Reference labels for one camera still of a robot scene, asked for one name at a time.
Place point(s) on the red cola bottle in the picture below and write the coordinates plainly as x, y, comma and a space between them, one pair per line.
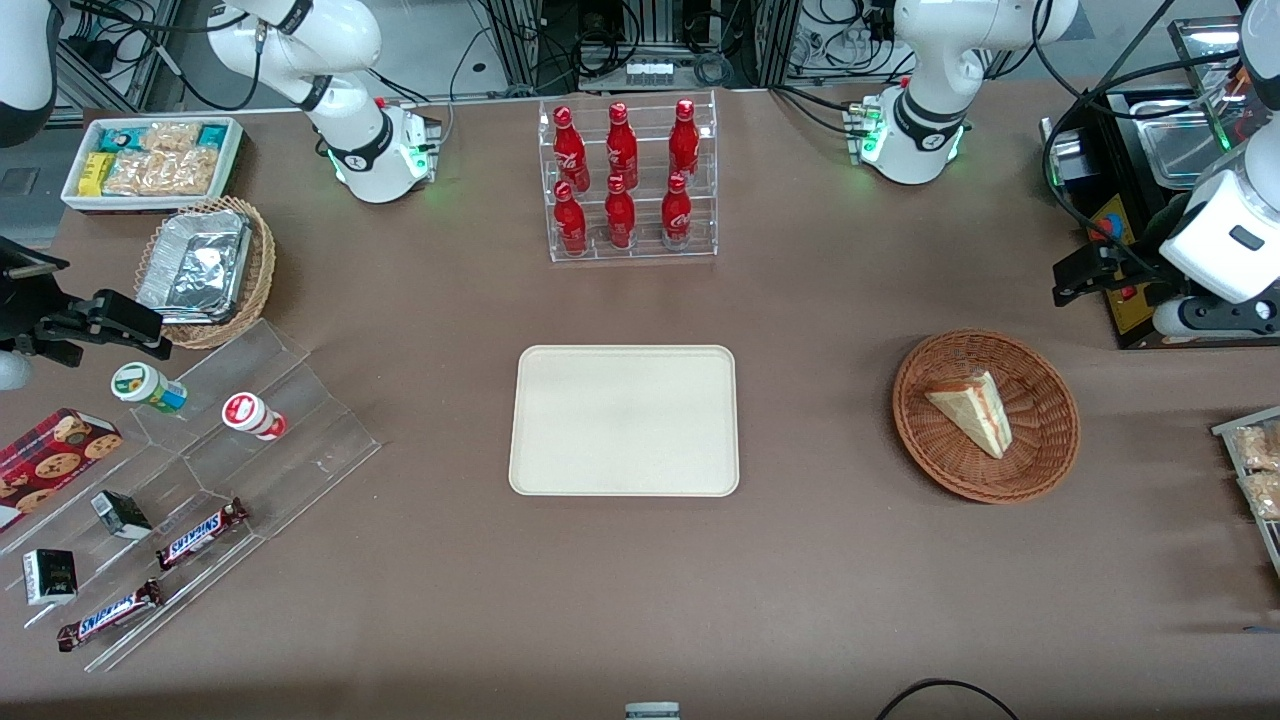
677, 212
621, 145
570, 222
569, 150
620, 218
684, 140

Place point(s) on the triangular sandwich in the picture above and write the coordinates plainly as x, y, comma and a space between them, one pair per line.
975, 410

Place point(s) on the teal snack packet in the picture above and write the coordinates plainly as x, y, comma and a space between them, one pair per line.
120, 139
213, 136

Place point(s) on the aluminium profile frame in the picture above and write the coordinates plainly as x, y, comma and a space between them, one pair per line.
520, 40

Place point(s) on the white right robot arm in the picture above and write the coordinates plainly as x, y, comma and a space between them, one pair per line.
300, 40

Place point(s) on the stacked aluminium foil trays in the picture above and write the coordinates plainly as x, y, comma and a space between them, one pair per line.
195, 265

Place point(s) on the white power strip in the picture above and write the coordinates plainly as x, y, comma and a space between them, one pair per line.
648, 72

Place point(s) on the red tartan cookie box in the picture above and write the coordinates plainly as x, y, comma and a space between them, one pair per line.
55, 465

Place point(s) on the brown Snickers bar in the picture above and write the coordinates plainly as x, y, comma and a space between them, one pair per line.
110, 615
200, 533

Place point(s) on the small grey device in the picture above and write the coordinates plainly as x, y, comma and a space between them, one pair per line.
652, 712

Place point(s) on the large clear cracker bag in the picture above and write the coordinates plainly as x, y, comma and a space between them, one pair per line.
165, 172

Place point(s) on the small black chocolate box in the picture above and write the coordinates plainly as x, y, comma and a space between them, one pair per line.
50, 577
122, 515

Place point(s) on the white rectangular snack bin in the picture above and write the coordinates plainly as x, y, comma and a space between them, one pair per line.
150, 203

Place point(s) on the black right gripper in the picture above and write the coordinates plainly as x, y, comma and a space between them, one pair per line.
22, 305

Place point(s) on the black food warmer cabinet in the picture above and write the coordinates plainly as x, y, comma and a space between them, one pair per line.
1135, 300

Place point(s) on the round brown wicker basket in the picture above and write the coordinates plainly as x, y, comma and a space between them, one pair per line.
1045, 440

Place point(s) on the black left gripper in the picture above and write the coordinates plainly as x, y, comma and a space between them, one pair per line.
1150, 268

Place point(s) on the cream plastic tray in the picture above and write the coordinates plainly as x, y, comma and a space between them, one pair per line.
624, 420

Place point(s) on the yellow snack packet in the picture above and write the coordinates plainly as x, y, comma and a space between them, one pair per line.
95, 174

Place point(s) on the clear acrylic bottle rack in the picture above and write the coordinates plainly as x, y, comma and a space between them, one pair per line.
640, 255

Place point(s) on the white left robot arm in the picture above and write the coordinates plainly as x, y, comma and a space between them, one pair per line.
940, 60

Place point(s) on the light wicker basket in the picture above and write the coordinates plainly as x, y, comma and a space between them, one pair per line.
258, 280

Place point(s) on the clear acrylic stepped shelf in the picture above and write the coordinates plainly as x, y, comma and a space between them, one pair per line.
300, 440

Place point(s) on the clear bag fried snacks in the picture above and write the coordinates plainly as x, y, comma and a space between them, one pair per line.
1258, 447
1264, 495

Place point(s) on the small clear cracker bag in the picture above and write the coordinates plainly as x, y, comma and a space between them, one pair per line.
170, 136

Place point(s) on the steel warmer pan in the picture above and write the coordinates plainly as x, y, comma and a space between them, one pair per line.
1180, 145

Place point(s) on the green lid white cup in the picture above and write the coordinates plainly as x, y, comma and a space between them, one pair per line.
145, 386

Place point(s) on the grey snack tray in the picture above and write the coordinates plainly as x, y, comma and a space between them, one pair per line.
1225, 430

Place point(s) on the red lid white cup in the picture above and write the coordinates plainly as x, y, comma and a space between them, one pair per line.
250, 414

